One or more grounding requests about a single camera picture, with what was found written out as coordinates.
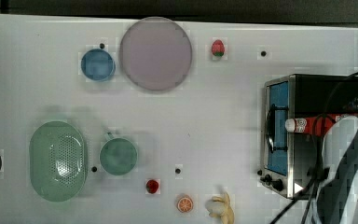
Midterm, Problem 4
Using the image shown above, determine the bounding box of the red ketchup bottle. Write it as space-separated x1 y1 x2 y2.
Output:
284 114 358 136

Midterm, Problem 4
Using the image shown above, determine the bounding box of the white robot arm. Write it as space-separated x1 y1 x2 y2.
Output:
313 96 358 224

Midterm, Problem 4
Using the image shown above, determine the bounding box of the black toaster oven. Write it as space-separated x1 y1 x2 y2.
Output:
258 74 358 199

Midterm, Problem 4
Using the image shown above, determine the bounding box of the pink round plate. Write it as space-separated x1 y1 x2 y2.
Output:
119 17 193 91

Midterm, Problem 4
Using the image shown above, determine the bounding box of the pink strawberry toy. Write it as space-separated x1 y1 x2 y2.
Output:
212 40 225 57

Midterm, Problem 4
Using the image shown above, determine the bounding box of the green mug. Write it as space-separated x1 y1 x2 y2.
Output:
99 133 138 176

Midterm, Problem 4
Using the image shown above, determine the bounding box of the red strawberry toy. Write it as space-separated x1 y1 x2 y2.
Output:
146 179 159 194

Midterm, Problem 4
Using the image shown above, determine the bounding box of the orange slice toy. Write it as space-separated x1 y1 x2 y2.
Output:
176 195 194 213

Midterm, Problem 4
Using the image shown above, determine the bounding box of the blue cup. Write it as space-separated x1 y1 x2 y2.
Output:
80 49 116 82

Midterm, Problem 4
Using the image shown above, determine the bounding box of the peeled banana toy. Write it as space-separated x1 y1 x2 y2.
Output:
206 192 235 224

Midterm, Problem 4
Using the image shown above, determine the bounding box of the green perforated basket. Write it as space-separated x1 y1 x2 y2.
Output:
29 120 88 203

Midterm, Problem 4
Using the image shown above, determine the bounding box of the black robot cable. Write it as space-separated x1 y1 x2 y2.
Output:
268 70 358 224

